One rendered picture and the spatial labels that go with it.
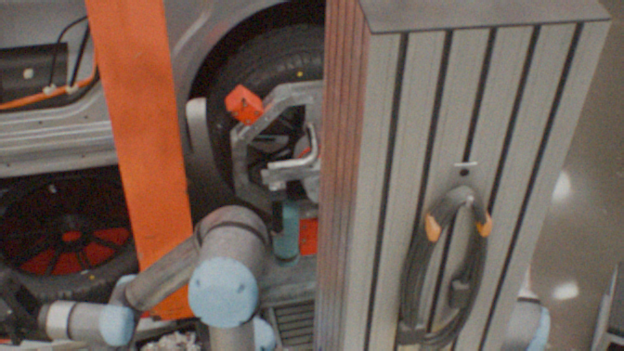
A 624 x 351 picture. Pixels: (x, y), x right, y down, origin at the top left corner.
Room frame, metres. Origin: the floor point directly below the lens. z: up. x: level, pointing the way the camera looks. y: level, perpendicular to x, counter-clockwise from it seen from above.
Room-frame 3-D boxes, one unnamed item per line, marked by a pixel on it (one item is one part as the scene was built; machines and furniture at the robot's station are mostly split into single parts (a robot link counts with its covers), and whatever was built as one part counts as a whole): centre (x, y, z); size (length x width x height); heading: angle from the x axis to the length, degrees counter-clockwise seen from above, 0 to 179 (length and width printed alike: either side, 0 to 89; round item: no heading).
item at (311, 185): (1.75, -0.02, 0.85); 0.21 x 0.14 x 0.14; 14
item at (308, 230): (1.85, 0.00, 0.48); 0.16 x 0.12 x 0.17; 14
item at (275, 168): (1.67, 0.06, 1.03); 0.19 x 0.18 x 0.11; 14
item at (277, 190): (1.57, 0.11, 0.93); 0.09 x 0.05 x 0.05; 14
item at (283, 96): (1.81, -0.01, 0.85); 0.54 x 0.07 x 0.54; 104
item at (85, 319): (0.85, 0.41, 1.21); 0.11 x 0.08 x 0.09; 85
